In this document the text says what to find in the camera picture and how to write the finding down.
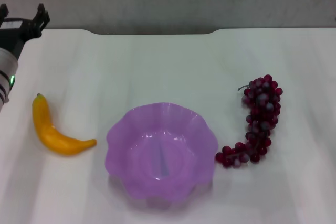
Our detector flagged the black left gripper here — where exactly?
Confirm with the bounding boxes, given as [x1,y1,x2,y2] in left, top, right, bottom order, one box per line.
[0,3,51,60]

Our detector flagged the yellow banana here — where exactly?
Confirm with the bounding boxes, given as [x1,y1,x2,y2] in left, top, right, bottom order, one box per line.
[31,93,98,156]

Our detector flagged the dark red grape bunch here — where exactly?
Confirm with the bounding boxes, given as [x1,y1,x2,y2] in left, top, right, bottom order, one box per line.
[215,74,284,169]

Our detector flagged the purple wavy plastic bowl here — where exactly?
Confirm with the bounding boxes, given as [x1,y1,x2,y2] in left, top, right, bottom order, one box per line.
[104,101,219,210]

